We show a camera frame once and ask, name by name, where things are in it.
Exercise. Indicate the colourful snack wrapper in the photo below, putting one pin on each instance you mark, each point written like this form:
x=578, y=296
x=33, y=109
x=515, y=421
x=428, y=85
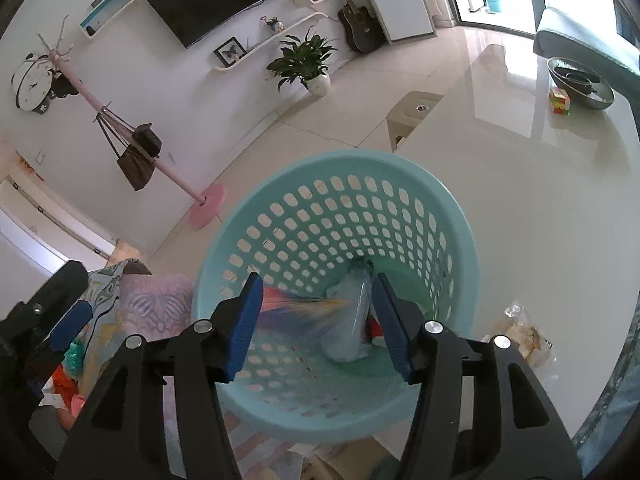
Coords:
x=300, y=307

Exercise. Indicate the white light switch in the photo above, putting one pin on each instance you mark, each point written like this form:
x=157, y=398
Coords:
x=40, y=157

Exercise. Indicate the light teal sofa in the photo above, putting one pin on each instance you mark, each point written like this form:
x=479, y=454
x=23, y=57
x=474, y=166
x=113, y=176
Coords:
x=575, y=30

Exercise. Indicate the panda wall clock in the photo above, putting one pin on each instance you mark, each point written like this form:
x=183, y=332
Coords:
x=32, y=85

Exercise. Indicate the patterned blue orange tablecloth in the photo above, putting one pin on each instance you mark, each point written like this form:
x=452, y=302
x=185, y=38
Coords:
x=107, y=320

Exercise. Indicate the curved white wall shelf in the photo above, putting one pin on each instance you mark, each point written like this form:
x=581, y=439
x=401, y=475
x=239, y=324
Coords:
x=260, y=46

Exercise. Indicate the small shelf figurine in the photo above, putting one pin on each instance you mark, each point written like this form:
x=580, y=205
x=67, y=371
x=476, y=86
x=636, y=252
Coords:
x=272, y=24

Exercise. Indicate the small black bag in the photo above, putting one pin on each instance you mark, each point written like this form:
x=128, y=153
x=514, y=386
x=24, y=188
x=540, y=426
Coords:
x=147, y=141

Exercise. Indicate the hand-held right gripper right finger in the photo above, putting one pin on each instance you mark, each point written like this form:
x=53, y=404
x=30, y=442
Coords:
x=395, y=327

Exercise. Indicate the potted green plant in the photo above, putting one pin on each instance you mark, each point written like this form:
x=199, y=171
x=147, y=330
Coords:
x=302, y=60

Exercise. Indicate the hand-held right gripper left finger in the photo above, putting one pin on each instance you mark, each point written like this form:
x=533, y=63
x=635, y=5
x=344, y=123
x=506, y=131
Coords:
x=245, y=327

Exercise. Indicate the framed butterfly picture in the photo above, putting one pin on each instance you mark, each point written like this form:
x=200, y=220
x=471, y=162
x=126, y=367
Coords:
x=230, y=51

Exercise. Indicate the brown tote bag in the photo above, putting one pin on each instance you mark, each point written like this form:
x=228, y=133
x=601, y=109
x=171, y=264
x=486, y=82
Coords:
x=134, y=167

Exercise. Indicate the black acoustic guitar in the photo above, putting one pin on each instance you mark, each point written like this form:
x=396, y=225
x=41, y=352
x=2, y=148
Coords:
x=361, y=27

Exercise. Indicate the white door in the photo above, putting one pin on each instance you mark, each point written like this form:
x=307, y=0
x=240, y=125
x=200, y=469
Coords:
x=30, y=240

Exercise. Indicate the lilac patterned cloth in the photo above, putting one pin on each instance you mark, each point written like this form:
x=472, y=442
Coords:
x=160, y=305

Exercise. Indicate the grey metal bowl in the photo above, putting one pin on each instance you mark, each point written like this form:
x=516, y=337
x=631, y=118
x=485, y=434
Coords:
x=600, y=100

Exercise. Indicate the blue plastic bucket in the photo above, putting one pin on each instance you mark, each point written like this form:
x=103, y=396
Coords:
x=492, y=1

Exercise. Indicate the beige lidded bin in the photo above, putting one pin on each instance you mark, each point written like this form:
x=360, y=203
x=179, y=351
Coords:
x=415, y=125

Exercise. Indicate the colourful cube box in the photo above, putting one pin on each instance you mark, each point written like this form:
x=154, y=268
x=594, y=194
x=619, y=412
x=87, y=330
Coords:
x=559, y=101

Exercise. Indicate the teal plastic laundry basket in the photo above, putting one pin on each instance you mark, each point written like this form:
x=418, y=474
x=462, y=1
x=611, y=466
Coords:
x=350, y=156

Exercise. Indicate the clear snack bag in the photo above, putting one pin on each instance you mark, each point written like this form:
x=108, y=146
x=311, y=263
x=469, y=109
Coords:
x=530, y=340

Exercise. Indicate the pink coat rack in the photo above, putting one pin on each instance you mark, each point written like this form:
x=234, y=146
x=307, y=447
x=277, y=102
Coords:
x=207, y=207

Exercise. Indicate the red and white packet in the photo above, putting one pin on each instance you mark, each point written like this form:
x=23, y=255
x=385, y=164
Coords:
x=376, y=331

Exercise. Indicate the clear plastic bottle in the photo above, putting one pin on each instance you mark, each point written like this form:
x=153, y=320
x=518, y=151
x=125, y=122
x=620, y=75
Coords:
x=350, y=320

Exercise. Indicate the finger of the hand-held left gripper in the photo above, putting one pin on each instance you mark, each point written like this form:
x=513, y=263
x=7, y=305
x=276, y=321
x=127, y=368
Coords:
x=72, y=324

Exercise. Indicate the long blue box shelf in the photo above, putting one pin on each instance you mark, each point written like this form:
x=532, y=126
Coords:
x=107, y=10

